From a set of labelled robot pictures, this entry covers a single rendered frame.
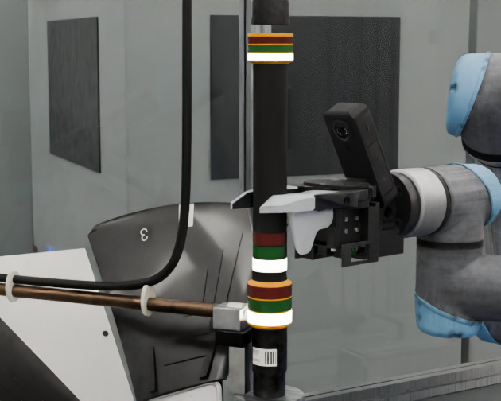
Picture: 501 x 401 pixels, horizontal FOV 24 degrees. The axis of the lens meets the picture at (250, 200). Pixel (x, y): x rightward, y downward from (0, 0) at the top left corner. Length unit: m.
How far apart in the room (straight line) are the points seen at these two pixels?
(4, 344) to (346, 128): 0.40
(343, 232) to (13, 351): 0.34
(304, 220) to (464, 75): 0.55
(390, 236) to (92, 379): 0.42
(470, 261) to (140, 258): 0.37
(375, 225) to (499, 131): 0.47
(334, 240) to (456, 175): 0.20
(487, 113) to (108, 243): 0.57
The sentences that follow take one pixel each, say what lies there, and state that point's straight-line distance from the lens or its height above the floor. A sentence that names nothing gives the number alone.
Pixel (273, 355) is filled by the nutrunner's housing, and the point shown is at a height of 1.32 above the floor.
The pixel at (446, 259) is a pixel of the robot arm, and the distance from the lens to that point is 1.30.
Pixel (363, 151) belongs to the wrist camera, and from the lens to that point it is 1.18.
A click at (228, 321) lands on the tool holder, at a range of 1.15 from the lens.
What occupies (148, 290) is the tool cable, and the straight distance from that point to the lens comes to 1.19.
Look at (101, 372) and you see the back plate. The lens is 1.43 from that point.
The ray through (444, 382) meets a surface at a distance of 2.29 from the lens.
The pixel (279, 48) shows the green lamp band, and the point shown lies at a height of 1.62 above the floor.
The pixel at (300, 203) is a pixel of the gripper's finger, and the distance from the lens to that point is 1.10.
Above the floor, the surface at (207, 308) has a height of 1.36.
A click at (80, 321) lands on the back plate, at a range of 1.46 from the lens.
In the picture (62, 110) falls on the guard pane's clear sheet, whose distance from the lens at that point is 1.79.
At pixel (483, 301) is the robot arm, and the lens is 1.30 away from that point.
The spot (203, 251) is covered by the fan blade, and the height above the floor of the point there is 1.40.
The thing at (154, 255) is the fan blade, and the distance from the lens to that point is 1.28.
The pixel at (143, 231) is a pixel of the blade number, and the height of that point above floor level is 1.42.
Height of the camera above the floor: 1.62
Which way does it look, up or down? 8 degrees down
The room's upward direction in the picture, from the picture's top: straight up
